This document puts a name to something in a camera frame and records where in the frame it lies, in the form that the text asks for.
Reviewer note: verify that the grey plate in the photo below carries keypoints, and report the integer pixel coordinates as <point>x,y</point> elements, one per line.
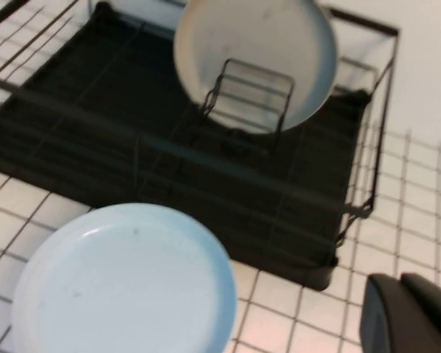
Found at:
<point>250,36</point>

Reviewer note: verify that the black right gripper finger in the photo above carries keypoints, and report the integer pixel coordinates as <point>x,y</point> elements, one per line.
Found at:
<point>419,320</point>

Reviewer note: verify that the black drip tray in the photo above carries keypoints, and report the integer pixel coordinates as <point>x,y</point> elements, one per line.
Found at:
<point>95,110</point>

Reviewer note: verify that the white black-grid tablecloth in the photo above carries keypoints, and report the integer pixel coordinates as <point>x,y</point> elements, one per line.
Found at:
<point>408,220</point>

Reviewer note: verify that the light blue plate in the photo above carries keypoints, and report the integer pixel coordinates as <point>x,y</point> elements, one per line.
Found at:
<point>125,287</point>

